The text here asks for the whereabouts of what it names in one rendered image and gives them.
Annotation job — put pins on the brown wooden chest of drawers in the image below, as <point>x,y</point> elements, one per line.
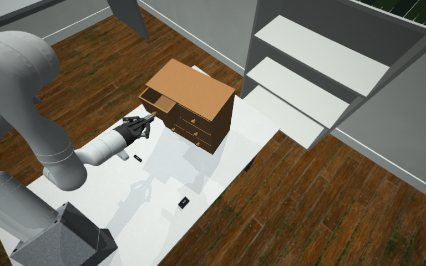
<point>203,95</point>

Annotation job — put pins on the brown wooden drawer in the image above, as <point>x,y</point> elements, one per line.
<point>160,106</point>
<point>195,119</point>
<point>199,143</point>
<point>179,123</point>
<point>197,132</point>
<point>176,129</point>

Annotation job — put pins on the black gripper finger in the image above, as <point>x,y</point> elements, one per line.
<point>134,120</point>
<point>145,124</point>

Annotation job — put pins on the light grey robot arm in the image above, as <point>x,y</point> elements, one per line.
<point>27,65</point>

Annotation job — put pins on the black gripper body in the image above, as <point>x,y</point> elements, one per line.
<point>128,133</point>

